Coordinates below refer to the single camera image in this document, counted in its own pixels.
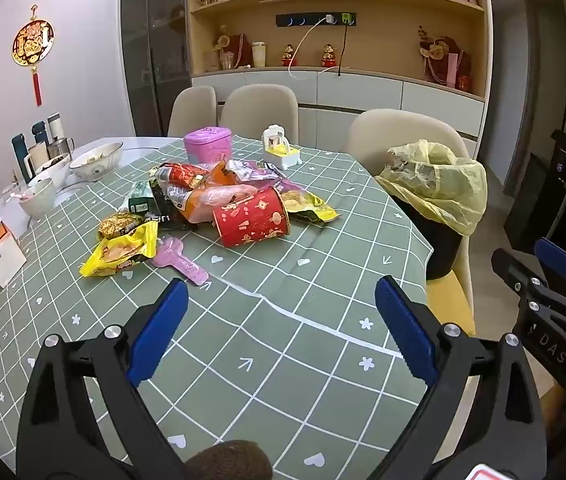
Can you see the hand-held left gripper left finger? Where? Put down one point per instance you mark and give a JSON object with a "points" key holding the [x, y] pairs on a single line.
{"points": [[160, 330]]}

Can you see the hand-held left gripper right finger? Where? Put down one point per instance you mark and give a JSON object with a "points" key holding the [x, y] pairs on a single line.
{"points": [[405, 330]]}

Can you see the pink plastic wrapper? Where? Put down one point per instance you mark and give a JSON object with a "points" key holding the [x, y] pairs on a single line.
{"points": [[183, 267]]}

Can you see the yellow snack packet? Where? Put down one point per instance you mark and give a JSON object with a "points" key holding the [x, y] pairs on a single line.
{"points": [[118, 255]]}

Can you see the black snack packet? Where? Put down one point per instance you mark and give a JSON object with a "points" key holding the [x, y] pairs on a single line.
{"points": [[163, 218]]}

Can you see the gold snack packet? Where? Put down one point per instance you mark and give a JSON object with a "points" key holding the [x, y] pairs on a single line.
{"points": [[120, 225]]}

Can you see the trash bin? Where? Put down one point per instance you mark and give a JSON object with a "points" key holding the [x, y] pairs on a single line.
{"points": [[443, 180]]}

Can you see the green white carton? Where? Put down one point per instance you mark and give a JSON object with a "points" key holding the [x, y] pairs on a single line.
{"points": [[140, 202]]}

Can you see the red paper tub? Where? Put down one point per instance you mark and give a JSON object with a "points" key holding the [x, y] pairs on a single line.
{"points": [[250, 217]]}

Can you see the red snack packet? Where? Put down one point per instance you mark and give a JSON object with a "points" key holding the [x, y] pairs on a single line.
{"points": [[183, 175]]}

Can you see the biscuit packet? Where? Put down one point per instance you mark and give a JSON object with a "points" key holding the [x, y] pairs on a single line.
{"points": [[308, 205]]}

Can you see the orange snack packet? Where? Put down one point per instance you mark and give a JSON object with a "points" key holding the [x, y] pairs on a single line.
{"points": [[215, 176]]}

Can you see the silver purple wrapper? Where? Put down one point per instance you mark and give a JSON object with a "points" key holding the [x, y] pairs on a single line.
{"points": [[253, 170]]}

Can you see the yellow seat cushion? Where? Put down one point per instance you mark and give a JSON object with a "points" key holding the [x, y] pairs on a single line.
{"points": [[450, 305]]}

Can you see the black water dispenser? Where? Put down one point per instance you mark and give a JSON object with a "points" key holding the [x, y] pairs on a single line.
{"points": [[543, 195]]}

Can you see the green checked tablecloth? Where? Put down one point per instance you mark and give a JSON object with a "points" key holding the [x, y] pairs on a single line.
{"points": [[273, 280]]}

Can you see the orange white tissue box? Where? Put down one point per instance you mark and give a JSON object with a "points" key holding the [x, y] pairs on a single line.
{"points": [[3, 255]]}

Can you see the small white bowl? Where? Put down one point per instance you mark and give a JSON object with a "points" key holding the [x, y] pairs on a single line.
{"points": [[38, 200]]}

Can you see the large patterned bowl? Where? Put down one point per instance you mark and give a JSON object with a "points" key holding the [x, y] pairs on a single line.
{"points": [[95, 162]]}

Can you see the medium white bowl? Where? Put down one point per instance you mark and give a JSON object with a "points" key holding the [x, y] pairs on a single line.
{"points": [[53, 172]]}

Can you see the wide beige chair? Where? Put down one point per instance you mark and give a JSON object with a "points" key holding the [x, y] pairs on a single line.
{"points": [[378, 130]]}

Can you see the small red box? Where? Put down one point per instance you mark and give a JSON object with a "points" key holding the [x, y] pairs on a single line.
{"points": [[463, 83]]}

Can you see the steel cup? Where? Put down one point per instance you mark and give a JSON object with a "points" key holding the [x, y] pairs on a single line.
{"points": [[60, 149]]}

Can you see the clear drinking glass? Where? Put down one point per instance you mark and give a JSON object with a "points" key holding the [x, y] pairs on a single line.
{"points": [[13, 182]]}

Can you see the pink paper bag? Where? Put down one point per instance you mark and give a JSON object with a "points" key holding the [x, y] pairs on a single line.
{"points": [[454, 69]]}

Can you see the white mug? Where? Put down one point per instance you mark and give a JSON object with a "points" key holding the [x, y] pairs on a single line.
{"points": [[34, 160]]}

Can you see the white yellow toothpick dispenser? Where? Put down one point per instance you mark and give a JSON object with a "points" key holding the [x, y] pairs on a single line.
{"points": [[283, 152]]}

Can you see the large red flower gift bag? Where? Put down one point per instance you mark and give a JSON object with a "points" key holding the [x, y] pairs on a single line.
{"points": [[438, 55]]}

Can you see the white thermos bottle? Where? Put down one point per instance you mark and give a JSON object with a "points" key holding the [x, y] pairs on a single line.
{"points": [[54, 127]]}

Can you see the wooden shelf cabinet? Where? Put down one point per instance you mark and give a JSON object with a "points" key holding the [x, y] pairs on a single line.
{"points": [[388, 45]]}

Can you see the clear glass cup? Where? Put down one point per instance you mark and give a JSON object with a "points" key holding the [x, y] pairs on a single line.
{"points": [[227, 61]]}

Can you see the dark glass cabinet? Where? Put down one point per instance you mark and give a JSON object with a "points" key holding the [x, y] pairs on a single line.
{"points": [[155, 50]]}

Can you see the red gold figurine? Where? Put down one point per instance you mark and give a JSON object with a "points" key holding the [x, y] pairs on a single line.
{"points": [[289, 56], [329, 55]]}

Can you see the cream tumbler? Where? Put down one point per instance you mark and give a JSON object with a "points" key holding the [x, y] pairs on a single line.
{"points": [[259, 55]]}

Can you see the small red flower gift bag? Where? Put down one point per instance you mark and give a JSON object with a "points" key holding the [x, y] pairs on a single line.
{"points": [[235, 47]]}

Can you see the green charger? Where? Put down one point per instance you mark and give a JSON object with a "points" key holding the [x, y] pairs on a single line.
{"points": [[347, 18]]}

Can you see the white charger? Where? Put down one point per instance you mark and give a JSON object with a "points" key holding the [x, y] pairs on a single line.
{"points": [[330, 19]]}

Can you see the red gold knot ornament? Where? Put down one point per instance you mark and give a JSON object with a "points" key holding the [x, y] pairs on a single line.
{"points": [[33, 45]]}

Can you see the black power strip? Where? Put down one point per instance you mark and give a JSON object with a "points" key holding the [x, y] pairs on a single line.
{"points": [[303, 20]]}

